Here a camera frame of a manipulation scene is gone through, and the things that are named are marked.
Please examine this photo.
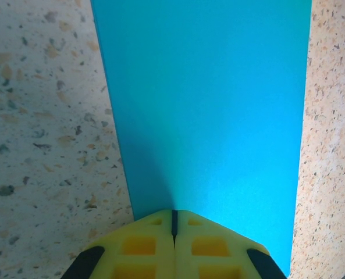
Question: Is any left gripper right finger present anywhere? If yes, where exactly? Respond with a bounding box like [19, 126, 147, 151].
[174, 209, 289, 279]

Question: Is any blue paper sheet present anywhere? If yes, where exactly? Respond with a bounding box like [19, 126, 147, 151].
[90, 0, 312, 278]

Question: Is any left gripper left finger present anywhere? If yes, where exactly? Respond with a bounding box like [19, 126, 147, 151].
[63, 209, 176, 279]

